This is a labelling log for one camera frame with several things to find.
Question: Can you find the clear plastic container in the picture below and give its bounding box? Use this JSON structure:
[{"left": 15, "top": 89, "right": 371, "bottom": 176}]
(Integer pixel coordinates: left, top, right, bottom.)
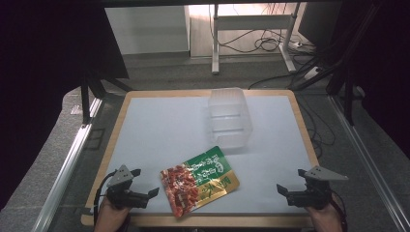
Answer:
[{"left": 207, "top": 87, "right": 254, "bottom": 150}]

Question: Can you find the thin black floor cable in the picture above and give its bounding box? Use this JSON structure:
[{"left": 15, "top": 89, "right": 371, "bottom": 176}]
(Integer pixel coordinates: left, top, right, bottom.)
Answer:
[{"left": 299, "top": 96, "right": 337, "bottom": 159}]

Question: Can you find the white metal desk frame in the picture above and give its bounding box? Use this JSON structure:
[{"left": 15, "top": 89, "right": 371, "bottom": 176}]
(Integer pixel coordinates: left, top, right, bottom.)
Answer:
[{"left": 211, "top": 3, "right": 298, "bottom": 75}]

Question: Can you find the person's right hand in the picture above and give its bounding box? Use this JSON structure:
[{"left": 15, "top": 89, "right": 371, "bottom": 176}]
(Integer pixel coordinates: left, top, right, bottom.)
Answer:
[{"left": 306, "top": 196, "right": 343, "bottom": 232}]

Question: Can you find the dark curtain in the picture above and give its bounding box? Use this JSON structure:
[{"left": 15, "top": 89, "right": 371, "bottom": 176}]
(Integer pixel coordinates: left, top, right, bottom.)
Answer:
[
  {"left": 0, "top": 0, "right": 130, "bottom": 211},
  {"left": 335, "top": 0, "right": 410, "bottom": 159}
]

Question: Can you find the person's left hand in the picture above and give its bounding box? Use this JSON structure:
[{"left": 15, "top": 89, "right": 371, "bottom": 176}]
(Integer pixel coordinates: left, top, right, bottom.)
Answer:
[{"left": 94, "top": 197, "right": 132, "bottom": 232}]

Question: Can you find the tangle of black floor cables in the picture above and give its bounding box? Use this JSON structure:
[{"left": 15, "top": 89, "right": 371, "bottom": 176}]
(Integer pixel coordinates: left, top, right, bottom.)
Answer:
[{"left": 219, "top": 28, "right": 312, "bottom": 55}]

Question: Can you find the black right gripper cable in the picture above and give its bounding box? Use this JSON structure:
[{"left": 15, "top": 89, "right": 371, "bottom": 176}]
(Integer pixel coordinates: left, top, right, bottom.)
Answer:
[{"left": 330, "top": 189, "right": 349, "bottom": 232}]

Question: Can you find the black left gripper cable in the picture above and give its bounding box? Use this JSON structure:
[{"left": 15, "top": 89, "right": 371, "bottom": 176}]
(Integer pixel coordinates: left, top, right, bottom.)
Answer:
[{"left": 93, "top": 170, "right": 118, "bottom": 226}]

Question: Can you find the black metal stand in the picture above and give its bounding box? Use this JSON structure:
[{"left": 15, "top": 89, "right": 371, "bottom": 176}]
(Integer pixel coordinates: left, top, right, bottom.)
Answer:
[
  {"left": 325, "top": 3, "right": 381, "bottom": 127},
  {"left": 80, "top": 69, "right": 133, "bottom": 126}
]

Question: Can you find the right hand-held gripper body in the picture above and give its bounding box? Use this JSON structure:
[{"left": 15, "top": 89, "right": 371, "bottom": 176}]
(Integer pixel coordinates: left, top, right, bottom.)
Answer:
[{"left": 286, "top": 165, "right": 349, "bottom": 211}]

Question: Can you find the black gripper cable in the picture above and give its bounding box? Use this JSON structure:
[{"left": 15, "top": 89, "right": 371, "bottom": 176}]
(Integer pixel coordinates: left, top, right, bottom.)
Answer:
[
  {"left": 93, "top": 170, "right": 118, "bottom": 226},
  {"left": 330, "top": 189, "right": 349, "bottom": 232}
]

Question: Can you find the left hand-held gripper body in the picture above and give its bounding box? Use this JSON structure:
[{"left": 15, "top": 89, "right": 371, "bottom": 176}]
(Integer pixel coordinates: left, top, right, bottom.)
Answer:
[{"left": 105, "top": 164, "right": 150, "bottom": 211}]

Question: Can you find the green and red snack packet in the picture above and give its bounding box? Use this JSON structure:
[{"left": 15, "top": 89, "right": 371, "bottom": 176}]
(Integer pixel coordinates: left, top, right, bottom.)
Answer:
[{"left": 160, "top": 145, "right": 241, "bottom": 218}]

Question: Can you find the aluminium rail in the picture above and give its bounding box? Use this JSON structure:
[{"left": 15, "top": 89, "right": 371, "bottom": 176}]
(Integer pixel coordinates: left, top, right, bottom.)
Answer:
[
  {"left": 32, "top": 96, "right": 104, "bottom": 232},
  {"left": 328, "top": 95, "right": 410, "bottom": 232}
]

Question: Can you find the white cabinet panel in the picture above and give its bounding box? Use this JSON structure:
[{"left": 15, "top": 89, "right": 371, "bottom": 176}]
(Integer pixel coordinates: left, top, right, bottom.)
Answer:
[{"left": 104, "top": 6, "right": 191, "bottom": 56}]

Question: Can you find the white power strip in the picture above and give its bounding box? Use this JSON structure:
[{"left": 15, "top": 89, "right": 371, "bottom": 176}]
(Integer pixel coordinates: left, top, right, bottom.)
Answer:
[{"left": 303, "top": 66, "right": 321, "bottom": 81}]

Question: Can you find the white table mat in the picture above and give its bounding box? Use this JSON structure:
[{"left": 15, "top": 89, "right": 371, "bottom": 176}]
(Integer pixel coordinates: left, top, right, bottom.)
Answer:
[{"left": 96, "top": 95, "right": 315, "bottom": 216}]

